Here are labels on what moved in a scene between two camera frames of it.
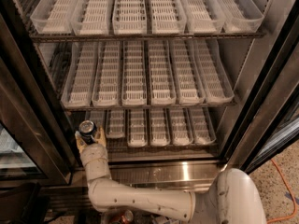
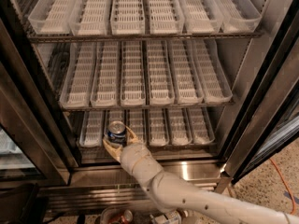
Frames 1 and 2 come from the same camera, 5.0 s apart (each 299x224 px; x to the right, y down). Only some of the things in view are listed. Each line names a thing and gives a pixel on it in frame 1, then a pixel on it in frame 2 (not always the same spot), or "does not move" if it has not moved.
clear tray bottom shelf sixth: x=201 y=130 does not move
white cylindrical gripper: x=92 y=153 → x=133 y=157
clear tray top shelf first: x=53 y=12 does not move
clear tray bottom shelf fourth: x=160 y=135 does not move
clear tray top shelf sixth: x=238 y=10 does not move
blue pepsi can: x=87 y=130 → x=117 y=133
